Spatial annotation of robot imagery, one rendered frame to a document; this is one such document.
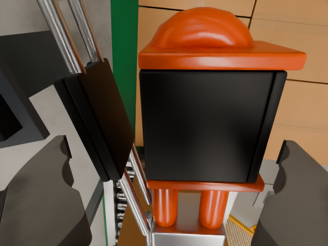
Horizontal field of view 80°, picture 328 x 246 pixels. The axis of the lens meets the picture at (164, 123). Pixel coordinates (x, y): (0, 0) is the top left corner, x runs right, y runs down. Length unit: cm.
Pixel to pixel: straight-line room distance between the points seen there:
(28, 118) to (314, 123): 115
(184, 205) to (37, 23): 149
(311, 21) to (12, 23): 159
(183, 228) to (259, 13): 76
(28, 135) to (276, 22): 98
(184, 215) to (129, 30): 126
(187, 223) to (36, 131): 72
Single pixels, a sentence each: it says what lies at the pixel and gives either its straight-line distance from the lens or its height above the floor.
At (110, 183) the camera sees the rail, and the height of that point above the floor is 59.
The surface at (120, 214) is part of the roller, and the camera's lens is 139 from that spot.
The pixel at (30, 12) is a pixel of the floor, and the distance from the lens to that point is 160.
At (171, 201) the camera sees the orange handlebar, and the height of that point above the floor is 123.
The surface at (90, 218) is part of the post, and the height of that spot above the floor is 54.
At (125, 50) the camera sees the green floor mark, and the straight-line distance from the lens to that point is 139.
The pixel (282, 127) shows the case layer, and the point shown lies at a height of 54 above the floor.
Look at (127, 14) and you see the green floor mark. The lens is 137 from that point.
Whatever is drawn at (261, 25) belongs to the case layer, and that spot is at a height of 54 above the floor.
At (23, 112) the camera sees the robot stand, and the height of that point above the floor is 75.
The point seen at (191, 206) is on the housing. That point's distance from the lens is 20.
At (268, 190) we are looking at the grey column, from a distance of 211.
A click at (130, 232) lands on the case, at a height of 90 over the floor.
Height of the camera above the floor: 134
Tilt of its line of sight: 61 degrees down
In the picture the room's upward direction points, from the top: 174 degrees counter-clockwise
